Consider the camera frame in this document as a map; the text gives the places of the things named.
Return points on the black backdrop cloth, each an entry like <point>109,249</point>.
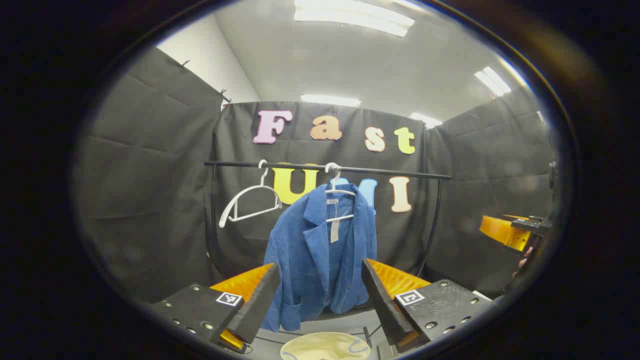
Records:
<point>145,190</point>

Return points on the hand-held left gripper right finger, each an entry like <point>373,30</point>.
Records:
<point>382,300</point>

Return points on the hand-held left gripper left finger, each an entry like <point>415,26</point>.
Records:
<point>257,305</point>

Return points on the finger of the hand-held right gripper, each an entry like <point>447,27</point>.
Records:
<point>502,231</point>

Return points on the ceiling light panel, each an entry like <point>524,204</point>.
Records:
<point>425,120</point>
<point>350,17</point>
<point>330,100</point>
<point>492,81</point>

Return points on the black clothes rack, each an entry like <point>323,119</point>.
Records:
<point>390,173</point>

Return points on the white hanger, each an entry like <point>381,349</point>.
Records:
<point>336,191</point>
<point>250,192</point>

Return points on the round cream laundry hamper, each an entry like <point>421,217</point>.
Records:
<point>325,347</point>

